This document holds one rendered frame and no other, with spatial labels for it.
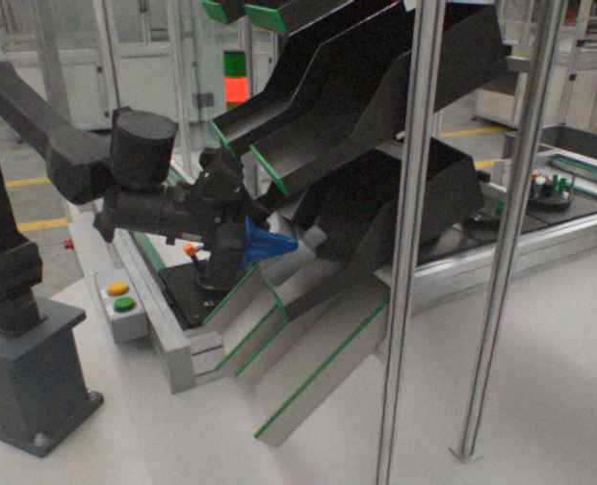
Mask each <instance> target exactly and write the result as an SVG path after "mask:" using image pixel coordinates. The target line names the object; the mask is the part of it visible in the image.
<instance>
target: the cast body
mask: <svg viewBox="0 0 597 485"><path fill-rule="evenodd" d="M254 224H255V225H256V227H258V228H260V230H263V231H267V232H271V233H274V234H277V235H280V236H285V237H288V238H291V239H293V240H296V241H298V249H297V250H296V251H293V252H289V253H286V254H281V255H278V256H274V257H271V258H267V259H264V261H261V262H260V265H261V271H262V274H263V276H265V277H266V278H267V279H268V280H271V281H272V282H273V283H274V284H275V285H276V286H277V287H278V286H280V285H281V284H282V283H285V282H286V281H287V280H288V279H289V278H291V277H292V276H293V274H294V273H295V272H297V271H298V270H299V269H301V268H303V267H304V266H305V265H306V264H308V263H309V262H310V261H311V259H312V258H314V257H316V256H317V252H316V249H314V248H316V247H317V246H319V245H320V243H321V242H322V241H324V240H325V239H326V238H327V236H326V233H325V232H324V231H323V230H322V228H321V227H320V226H319V225H318V224H314V225H313V226H312V227H311V228H309V230H308V231H307V232H305V231H304V230H303V228H302V227H300V226H298V225H297V224H296V223H295V224H294V225H293V226H292V225H291V224H290V223H289V222H288V221H287V220H286V219H285V218H283V217H281V216H280V215H279V214H278V212H274V213H273V215H271V216H270V217H268V218H267V219H264V218H261V219H258V220H257V221H255V222H254Z"/></svg>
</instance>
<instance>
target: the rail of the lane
mask: <svg viewBox="0 0 597 485"><path fill-rule="evenodd" d="M103 199H104V198H101V199H99V200H95V201H93V202H92V203H91V205H92V210H93V215H94V217H95V215H96V213H99V212H101V211H102V208H103ZM115 235H116V237H115V238H113V240H112V241H111V242H105V240H104V239H103V241H104V243H105V245H106V247H107V250H108V252H109V254H110V257H111V259H112V262H113V264H115V267H116V268H121V267H125V269H126V271H127V273H128V276H130V278H131V281H132V283H133V285H134V287H135V289H136V292H137V294H138V296H139V298H140V300H141V303H142V305H143V308H144V309H145V310H146V314H147V321H148V328H149V334H148V335H146V337H147V340H148V342H149V344H150V346H151V349H152V351H153V354H154V356H155V359H156V361H157V363H158V366H159V368H161V371H162V373H163V376H164V377H165V379H166V381H167V385H168V387H169V390H170V393H171V394H172V395H176V394H179V393H182V392H185V391H188V390H191V389H194V388H195V374H194V364H193V355H192V346H191V345H190V344H189V342H188V340H187V337H186V336H185V334H184V332H183V330H182V328H181V327H180V325H179V323H178V320H177V318H175V317H174V315H173V313H172V310H174V304H173V301H172V299H171V298H170V296H169V293H168V292H167V289H164V290H163V293H162V292H161V290H159V288H158V286H157V284H156V282H155V281H154V279H153V277H152V274H151V272H150V271H149V269H148V267H147V265H146V263H144V262H143V258H142V256H141V254H140V252H139V251H138V249H137V247H136V246H135V243H134V242H133V240H132V238H131V236H130V234H128V233H127V231H126V230H121V228H117V230H116V232H115Z"/></svg>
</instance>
